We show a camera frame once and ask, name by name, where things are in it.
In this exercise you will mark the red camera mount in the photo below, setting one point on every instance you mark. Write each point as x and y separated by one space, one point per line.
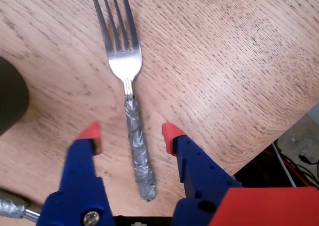
269 208

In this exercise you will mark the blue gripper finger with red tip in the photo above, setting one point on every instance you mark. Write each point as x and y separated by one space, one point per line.
202 171
79 186

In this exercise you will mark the gray plastic cup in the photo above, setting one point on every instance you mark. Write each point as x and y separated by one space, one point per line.
11 96

